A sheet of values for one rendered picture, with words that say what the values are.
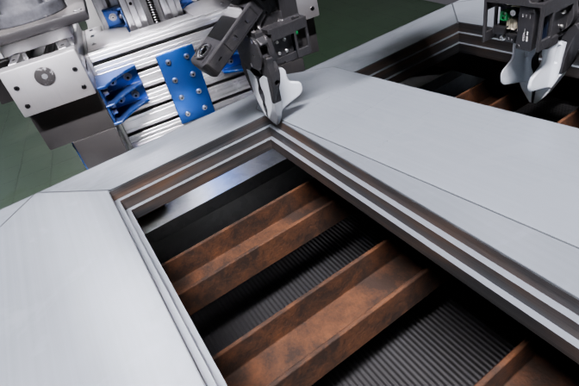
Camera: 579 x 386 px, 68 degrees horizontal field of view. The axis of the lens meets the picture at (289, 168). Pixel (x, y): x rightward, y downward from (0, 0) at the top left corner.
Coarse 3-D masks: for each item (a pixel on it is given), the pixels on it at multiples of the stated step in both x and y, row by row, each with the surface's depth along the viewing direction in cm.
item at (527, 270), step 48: (432, 48) 82; (480, 48) 81; (240, 144) 68; (288, 144) 66; (144, 192) 62; (336, 192) 58; (384, 192) 50; (432, 192) 46; (144, 240) 55; (432, 240) 45; (480, 240) 40; (528, 240) 38; (480, 288) 40; (528, 288) 37; (576, 288) 34; (192, 336) 42; (576, 336) 34
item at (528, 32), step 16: (496, 0) 48; (512, 0) 46; (528, 0) 45; (544, 0) 45; (560, 0) 45; (576, 0) 47; (496, 16) 51; (512, 16) 49; (528, 16) 46; (544, 16) 45; (560, 16) 47; (576, 16) 48; (496, 32) 50; (512, 32) 50; (528, 32) 47; (544, 32) 47; (560, 32) 49; (528, 48) 48; (544, 48) 47
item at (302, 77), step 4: (324, 68) 79; (328, 68) 79; (296, 72) 80; (300, 72) 80; (304, 72) 79; (308, 72) 79; (312, 72) 79; (316, 72) 78; (320, 72) 78; (288, 76) 80; (292, 76) 79; (296, 76) 79; (300, 76) 78; (304, 76) 78; (308, 76) 78; (312, 76) 77; (316, 76) 77; (292, 80) 78; (296, 80) 77; (300, 80) 77; (304, 80) 76; (308, 80) 76; (256, 108) 71
